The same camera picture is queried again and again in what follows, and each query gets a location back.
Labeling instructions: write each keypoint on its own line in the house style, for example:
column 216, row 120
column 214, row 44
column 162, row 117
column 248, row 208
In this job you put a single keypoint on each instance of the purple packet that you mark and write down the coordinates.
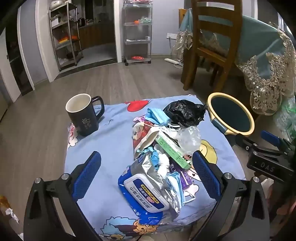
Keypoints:
column 183, row 177

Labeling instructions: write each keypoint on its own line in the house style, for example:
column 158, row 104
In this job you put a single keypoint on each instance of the cartoon printed blue cushion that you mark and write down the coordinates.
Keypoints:
column 111, row 143

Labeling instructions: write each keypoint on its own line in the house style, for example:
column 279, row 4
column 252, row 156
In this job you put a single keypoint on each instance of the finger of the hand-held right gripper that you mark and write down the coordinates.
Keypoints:
column 246, row 143
column 270, row 137

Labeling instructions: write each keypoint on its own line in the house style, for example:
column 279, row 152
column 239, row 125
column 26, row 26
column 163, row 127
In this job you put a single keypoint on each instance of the blue bin with yellow rim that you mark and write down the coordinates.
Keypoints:
column 231, row 115

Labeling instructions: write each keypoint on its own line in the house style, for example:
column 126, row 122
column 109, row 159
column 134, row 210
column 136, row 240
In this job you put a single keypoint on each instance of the red and white snack bag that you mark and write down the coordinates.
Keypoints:
column 143, row 136

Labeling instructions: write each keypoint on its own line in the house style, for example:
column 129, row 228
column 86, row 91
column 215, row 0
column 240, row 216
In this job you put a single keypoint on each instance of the white rolling trolley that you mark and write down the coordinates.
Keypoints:
column 137, row 41

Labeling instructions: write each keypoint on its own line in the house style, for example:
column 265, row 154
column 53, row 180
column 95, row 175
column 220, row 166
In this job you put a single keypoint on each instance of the white wall socket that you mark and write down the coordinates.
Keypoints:
column 171, row 36

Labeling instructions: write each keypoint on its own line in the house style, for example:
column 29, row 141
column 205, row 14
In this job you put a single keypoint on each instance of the green cardboard box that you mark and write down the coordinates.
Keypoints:
column 171, row 148

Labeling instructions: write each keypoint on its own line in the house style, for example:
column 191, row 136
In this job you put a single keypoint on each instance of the white power strip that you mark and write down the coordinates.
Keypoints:
column 172, row 61

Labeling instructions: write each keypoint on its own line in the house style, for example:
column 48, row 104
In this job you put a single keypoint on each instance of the blue wet wipes packet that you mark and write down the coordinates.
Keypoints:
column 143, row 192

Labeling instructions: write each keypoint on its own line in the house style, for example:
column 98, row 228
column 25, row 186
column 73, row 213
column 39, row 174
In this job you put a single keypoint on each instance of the yellow snack wrapper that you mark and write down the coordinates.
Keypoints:
column 4, row 201

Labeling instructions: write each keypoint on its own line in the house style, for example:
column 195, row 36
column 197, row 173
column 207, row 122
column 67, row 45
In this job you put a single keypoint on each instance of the blue face mask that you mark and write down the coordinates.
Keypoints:
column 178, row 185
column 157, row 115

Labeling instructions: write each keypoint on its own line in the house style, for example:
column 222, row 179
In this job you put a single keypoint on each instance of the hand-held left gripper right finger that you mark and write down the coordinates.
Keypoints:
column 205, row 176

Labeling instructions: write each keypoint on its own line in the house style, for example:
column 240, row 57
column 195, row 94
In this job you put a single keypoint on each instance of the wooden kitchen cabinet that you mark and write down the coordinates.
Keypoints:
column 97, row 34

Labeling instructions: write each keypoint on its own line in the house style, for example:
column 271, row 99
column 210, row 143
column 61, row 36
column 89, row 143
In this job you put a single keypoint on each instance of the green plastic packet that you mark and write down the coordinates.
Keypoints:
column 145, row 20

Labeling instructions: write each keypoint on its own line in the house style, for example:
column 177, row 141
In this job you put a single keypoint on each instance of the blue wrapper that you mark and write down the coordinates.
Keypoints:
column 145, row 153

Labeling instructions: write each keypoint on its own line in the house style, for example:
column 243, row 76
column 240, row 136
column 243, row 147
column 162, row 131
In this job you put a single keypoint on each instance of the orange plastic basket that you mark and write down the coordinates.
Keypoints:
column 66, row 39

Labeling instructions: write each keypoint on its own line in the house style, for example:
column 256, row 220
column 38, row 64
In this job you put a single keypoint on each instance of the black plastic bag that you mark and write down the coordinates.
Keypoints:
column 185, row 112

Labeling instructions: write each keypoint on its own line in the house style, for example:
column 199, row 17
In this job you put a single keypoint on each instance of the silver foil packet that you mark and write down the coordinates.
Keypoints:
column 148, row 165

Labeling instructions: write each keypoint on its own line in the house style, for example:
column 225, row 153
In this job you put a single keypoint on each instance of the crumpled white paper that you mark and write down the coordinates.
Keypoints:
column 12, row 215

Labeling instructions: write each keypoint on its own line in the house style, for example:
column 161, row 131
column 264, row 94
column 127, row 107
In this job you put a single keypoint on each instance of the red plastic plate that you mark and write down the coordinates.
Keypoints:
column 137, row 57

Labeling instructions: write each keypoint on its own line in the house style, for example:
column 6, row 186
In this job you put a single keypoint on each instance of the clear plastic bag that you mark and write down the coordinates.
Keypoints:
column 189, row 139

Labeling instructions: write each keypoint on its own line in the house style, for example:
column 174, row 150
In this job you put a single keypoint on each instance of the white tissue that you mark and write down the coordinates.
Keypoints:
column 164, row 162

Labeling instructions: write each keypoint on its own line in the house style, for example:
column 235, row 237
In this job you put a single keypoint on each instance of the teal lace tablecloth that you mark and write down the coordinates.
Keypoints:
column 259, row 41

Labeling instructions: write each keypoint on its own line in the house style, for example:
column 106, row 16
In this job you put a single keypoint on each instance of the black ceramic mug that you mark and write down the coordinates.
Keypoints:
column 85, row 122

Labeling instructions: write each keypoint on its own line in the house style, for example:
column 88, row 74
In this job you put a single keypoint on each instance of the metal shelf rack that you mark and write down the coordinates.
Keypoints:
column 62, row 44

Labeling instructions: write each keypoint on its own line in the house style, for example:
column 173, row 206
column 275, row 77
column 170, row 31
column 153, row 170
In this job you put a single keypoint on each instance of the white printed plastic bag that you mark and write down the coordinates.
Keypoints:
column 138, row 1

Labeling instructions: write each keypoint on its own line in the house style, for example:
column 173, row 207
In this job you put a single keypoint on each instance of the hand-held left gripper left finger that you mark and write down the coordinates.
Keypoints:
column 86, row 176

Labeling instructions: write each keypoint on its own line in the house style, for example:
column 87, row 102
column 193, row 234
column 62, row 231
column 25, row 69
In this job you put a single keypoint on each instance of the clear plastic water bottle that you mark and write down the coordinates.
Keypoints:
column 285, row 115

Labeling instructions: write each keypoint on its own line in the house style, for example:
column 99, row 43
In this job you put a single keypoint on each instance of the wooden chair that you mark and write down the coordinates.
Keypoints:
column 208, row 58

